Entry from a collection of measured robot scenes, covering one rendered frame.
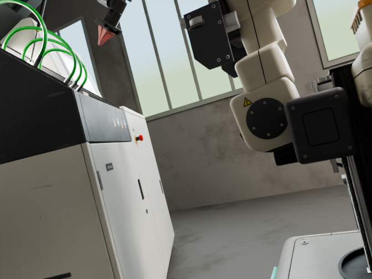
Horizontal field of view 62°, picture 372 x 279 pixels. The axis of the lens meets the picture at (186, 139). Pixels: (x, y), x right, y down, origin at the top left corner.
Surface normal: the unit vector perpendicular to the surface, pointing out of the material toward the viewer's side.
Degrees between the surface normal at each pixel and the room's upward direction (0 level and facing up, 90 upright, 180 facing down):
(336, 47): 90
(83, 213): 90
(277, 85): 90
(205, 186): 90
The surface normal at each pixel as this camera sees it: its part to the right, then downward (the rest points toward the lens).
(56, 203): -0.02, 0.00
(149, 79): -0.39, 0.09
